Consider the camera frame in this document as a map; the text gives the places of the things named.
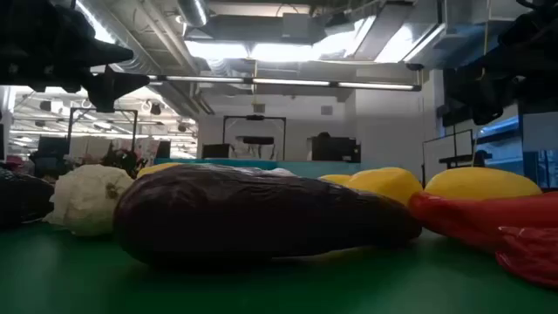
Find thin black frame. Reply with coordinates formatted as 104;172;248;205
421;128;475;188

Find corrugated silver duct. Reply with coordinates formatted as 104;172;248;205
77;0;162;76

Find black desk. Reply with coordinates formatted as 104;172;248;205
438;152;493;170

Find long ceiling light bar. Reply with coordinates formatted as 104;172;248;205
146;74;422;92

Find red glossy pepper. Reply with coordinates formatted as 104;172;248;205
408;190;558;253

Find white cauliflower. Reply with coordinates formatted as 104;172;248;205
43;163;135;237

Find black frame stand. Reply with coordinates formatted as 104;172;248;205
66;106;140;154
221;114;288;161

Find person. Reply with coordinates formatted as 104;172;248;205
473;149;492;168

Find yellow round produce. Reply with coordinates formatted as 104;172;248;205
136;162;185;179
346;167;424;206
319;174;352;185
424;167;543;201

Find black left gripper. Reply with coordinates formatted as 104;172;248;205
0;0;152;114

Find large black monitor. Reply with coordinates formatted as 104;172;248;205
310;135;362;164

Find dark textured produce item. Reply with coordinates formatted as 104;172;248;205
0;167;56;229

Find round silver duct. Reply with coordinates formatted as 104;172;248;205
176;0;211;28

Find dark purple eggplant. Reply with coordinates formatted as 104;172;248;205
112;163;423;268

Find small black monitor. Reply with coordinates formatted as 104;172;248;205
201;143;233;160

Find red crinkled produce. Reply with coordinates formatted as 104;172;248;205
495;225;558;289

